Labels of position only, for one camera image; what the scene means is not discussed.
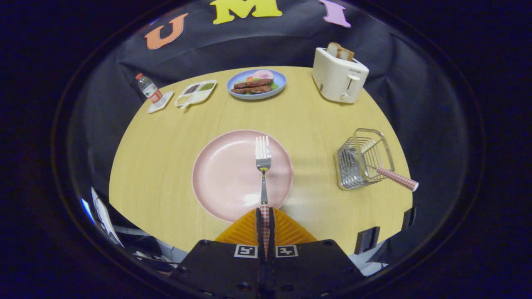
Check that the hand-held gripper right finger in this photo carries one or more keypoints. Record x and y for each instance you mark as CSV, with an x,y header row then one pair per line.
x,y
272,232

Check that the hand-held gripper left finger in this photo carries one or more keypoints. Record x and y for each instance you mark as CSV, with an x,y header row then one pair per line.
x,y
258,232

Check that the pink round plate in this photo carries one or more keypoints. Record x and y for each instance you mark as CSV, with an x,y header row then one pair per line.
x,y
224,174

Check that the black table clamp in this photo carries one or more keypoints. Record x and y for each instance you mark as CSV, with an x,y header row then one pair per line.
x,y
409,218
366,241

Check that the brown sausage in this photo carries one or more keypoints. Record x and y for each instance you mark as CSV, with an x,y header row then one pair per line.
x,y
251,89
253,83

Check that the green lettuce leaves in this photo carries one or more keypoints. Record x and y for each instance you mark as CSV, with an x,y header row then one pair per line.
x,y
274,86

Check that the white compartment sauce tray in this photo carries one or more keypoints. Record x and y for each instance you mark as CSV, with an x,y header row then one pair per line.
x,y
201,96

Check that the blue oval plate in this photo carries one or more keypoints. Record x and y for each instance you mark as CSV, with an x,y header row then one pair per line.
x,y
281,81

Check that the white paper sheets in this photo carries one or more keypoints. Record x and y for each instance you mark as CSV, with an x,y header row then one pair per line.
x,y
104,216

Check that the pink ham slice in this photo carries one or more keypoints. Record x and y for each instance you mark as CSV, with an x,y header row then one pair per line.
x,y
263,74

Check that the white square coaster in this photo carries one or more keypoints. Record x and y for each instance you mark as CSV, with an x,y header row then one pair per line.
x,y
165,101

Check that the white toaster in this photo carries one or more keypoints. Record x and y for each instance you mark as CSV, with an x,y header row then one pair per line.
x,y
332,74

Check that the clear water bottle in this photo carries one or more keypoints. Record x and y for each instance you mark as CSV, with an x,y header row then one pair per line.
x,y
149,89

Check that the toast slice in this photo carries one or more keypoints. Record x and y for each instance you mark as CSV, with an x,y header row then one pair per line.
x,y
333,50
347,55

